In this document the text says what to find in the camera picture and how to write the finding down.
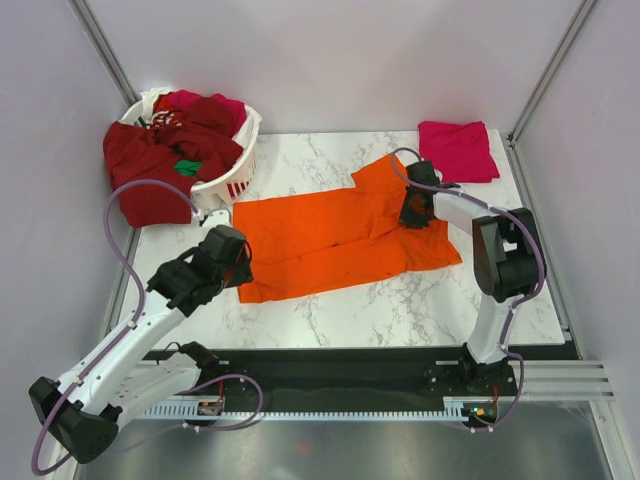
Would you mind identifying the orange t shirt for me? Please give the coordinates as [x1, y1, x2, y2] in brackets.
[233, 155, 462, 304]

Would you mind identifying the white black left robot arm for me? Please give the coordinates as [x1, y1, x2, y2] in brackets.
[29, 210, 252, 464]

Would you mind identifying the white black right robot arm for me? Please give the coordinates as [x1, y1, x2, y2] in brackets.
[400, 160, 547, 394]

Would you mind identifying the folded pink t shirt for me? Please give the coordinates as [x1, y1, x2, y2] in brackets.
[418, 121, 500, 184]

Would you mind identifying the white plastic laundry basket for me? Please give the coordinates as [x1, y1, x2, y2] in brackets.
[119, 87, 262, 210]

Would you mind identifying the green cloth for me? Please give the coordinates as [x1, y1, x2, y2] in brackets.
[173, 159, 201, 177]

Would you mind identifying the dark red t shirt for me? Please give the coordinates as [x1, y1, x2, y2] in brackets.
[103, 94, 246, 230]

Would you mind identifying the pink shirt in basket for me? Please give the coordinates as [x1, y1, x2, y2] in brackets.
[167, 90, 247, 138]

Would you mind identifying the white patterned shirt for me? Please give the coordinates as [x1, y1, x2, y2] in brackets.
[138, 87, 183, 130]

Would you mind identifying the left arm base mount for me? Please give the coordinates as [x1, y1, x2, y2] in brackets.
[177, 342, 262, 399]

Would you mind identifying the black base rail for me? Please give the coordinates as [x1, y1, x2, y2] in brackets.
[139, 344, 521, 414]

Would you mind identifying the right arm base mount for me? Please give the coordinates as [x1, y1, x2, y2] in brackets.
[425, 358, 517, 397]

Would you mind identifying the white slotted cable duct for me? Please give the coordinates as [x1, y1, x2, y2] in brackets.
[136, 397, 469, 422]

